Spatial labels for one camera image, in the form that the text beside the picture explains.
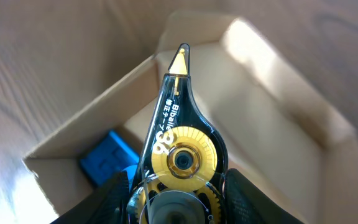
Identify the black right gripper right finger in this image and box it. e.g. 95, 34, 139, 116
224, 169, 301, 224

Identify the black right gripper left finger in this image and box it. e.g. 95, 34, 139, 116
51, 171, 129, 224

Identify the blue whiteboard duster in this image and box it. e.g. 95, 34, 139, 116
79, 131, 140, 187

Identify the black yellow correction tape dispenser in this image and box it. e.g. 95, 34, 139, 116
127, 43, 228, 223

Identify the brown cardboard box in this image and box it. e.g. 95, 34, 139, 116
24, 11, 358, 223

